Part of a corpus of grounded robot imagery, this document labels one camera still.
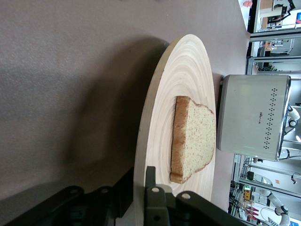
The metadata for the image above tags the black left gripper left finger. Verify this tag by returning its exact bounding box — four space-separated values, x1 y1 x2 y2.
0 168 135 226

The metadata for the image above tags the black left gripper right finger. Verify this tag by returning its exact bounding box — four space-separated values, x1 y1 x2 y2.
144 165 248 226

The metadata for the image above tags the slice of brown bread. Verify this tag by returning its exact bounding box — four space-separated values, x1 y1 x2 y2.
169 95 217 185

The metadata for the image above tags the round wooden plate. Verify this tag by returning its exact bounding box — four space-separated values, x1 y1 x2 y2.
133 33 217 226

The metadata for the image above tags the beige and chrome toaster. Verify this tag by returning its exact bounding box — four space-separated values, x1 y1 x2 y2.
216 74 293 162

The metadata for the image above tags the brown table cover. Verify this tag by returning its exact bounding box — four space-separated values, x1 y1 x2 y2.
0 0 250 226

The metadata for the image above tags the aluminium frame enclosure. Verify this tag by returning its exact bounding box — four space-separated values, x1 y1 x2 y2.
245 0 301 79

